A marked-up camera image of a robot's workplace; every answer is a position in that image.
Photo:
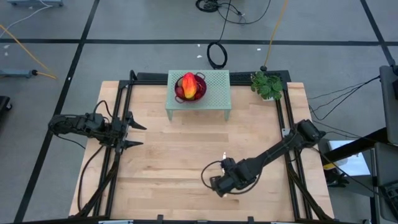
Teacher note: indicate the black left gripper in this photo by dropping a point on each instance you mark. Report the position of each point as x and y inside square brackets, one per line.
[119, 133]

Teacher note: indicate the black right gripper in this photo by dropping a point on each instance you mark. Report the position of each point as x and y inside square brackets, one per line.
[225, 183]

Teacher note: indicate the purple plastic colander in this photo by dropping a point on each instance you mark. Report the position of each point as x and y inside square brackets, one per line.
[202, 81]

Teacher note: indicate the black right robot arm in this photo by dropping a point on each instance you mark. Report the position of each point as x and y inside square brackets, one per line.
[280, 149]

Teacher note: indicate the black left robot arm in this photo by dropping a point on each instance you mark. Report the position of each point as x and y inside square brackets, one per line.
[74, 124]

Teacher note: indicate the green perforated metal shelf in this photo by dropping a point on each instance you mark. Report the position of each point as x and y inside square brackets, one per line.
[217, 93]

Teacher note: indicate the potted green plant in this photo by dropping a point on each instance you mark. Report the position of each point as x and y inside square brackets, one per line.
[266, 87]

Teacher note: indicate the grey floor stand base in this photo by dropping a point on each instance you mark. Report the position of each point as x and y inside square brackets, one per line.
[15, 73]
[34, 3]

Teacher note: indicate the black wheeled floor item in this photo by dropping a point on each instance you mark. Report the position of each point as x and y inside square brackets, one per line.
[3, 104]

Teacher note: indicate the grey equipment cart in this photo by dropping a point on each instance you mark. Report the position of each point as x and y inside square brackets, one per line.
[388, 109]

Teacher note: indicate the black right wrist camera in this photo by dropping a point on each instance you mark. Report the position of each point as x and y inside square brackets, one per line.
[228, 164]

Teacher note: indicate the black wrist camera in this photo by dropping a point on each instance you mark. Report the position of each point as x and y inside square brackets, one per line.
[94, 119]
[228, 164]

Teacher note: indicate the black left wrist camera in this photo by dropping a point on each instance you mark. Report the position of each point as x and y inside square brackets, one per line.
[94, 119]

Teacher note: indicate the black frame clamp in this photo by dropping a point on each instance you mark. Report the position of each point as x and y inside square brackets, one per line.
[250, 219]
[160, 218]

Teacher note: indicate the black aluminium table frame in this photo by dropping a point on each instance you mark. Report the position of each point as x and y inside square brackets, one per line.
[149, 77]

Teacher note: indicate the silver frame bracket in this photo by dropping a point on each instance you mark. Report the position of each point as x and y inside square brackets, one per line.
[285, 132]

